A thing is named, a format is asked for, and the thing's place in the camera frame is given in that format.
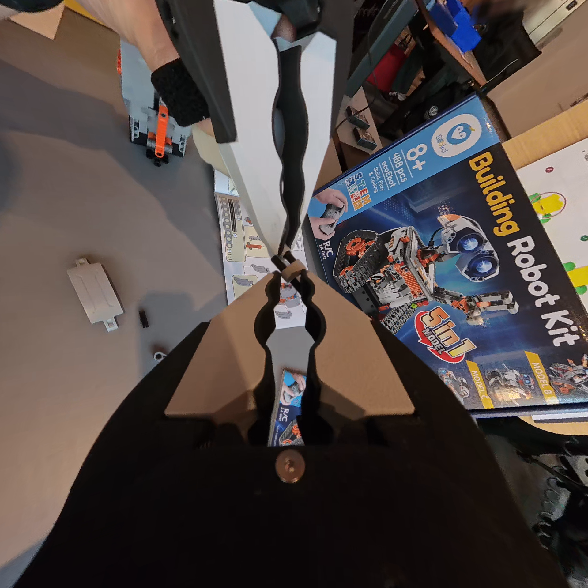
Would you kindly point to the grey desk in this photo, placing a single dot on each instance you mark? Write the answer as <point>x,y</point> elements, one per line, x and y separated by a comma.
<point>69,183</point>

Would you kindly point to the white instruction sheet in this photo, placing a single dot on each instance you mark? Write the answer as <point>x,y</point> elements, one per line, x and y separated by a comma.
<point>239,239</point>

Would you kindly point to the blue booklet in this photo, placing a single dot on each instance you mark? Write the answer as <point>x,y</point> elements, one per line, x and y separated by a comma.
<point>289,404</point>

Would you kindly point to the small grey brick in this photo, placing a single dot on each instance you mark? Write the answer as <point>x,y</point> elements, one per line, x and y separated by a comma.
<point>159,354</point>

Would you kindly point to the grey flat panel piece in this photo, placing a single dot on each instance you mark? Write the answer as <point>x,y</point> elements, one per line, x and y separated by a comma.
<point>94,294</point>

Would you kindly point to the small grey connector piece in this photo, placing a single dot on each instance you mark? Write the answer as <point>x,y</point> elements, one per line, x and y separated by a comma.
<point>293,272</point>

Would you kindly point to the blue robot kit box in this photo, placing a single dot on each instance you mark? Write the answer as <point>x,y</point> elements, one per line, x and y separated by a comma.
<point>413,275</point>

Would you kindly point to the person's left hand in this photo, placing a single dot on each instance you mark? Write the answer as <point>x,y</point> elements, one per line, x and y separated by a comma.
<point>138,27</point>

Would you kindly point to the small black device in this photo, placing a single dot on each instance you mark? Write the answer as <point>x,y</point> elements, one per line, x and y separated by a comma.
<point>358,119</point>
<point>367,138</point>

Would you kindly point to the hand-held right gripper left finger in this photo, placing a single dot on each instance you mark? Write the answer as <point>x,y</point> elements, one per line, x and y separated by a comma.
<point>216,367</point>

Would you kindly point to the blue storage bin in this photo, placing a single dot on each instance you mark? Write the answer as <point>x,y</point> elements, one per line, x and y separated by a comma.
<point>459,23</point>

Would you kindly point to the white sheet with green figures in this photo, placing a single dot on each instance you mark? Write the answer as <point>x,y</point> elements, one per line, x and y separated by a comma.
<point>556,206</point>

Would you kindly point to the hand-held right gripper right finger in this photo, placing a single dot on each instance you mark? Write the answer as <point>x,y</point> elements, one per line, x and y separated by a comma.
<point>363,367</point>

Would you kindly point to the red bag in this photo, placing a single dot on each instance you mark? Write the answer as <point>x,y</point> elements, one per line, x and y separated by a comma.
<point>390,64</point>

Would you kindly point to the small black peg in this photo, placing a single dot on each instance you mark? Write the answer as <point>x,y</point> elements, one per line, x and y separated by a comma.
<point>144,318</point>

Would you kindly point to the yellow storage bin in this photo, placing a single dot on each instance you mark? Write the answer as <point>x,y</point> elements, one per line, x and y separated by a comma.
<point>82,7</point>

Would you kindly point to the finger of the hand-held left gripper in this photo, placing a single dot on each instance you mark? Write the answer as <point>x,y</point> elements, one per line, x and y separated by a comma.
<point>319,92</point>
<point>250,115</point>

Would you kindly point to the grey orange toy robot assembly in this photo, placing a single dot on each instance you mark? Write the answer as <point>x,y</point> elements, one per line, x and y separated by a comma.
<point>151,119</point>

